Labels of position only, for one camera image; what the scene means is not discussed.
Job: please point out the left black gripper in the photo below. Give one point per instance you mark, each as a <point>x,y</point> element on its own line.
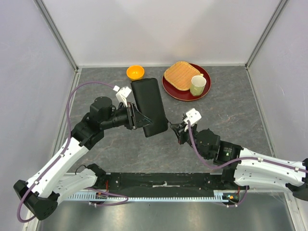
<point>135,119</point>

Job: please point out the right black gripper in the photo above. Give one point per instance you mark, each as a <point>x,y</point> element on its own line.
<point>180,133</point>

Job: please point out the black zip tool case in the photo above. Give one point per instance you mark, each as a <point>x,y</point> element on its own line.
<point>149,102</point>

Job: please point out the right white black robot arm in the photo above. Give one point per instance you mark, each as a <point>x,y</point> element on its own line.
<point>242,166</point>

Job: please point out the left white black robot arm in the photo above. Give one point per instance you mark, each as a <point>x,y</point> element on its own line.
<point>45,190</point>

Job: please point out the red round tray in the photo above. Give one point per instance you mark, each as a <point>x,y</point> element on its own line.
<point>186,95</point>

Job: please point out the pale green cup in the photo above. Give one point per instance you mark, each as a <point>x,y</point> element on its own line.
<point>198,84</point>

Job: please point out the orange bowl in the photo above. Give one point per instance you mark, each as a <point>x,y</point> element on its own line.
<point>135,72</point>

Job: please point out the woven bamboo basket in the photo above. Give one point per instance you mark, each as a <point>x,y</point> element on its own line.
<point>179,75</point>

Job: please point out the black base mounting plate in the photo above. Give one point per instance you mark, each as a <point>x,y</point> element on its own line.
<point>118,181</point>

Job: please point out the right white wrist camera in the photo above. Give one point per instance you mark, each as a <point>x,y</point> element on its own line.
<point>193,116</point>

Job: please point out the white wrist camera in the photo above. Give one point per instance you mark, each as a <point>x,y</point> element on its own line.
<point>122,94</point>
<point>193,116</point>

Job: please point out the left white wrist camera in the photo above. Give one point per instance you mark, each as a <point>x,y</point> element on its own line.
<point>122,94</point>

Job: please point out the light blue cable duct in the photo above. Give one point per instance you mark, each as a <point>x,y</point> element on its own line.
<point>197,196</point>

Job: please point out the left aluminium corner post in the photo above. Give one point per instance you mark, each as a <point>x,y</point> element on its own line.
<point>56,33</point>

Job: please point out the aluminium corner post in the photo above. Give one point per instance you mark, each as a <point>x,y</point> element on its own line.
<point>266,32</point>
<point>56,33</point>

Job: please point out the right aluminium corner post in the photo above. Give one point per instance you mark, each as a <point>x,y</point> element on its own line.
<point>266,32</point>

